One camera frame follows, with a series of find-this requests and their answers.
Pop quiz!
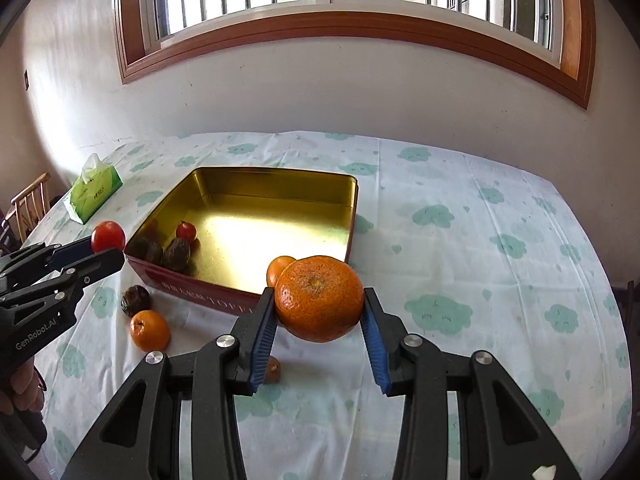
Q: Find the person's left hand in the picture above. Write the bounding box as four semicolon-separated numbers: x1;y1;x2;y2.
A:
0;364;46;417

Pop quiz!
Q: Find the red and gold tin box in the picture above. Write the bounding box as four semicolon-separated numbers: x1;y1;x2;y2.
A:
123;167;360;317

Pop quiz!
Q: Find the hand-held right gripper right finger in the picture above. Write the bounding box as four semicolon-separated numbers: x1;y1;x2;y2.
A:
361;286;583;480

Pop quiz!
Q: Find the dark water chestnut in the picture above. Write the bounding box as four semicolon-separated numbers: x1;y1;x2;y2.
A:
162;238;193;273
121;285;152;317
134;237;165;265

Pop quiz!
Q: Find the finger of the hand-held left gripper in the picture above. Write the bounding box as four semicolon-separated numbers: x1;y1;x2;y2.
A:
0;248;126;328
0;237;96;288

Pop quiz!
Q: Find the wooden framed window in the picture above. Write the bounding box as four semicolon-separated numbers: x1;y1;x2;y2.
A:
112;0;597;110

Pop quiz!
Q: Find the green tissue pack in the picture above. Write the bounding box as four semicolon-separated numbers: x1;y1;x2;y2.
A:
63;153;124;224

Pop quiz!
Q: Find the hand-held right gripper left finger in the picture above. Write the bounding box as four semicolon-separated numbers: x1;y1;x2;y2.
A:
60;286;279;480

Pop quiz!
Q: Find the orange mandarin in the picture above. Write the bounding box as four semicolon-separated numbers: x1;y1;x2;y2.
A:
266;256;298;288
130;310;171;352
275;255;365;343

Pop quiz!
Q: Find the wooden chair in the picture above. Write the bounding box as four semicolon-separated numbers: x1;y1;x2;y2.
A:
2;172;52;246

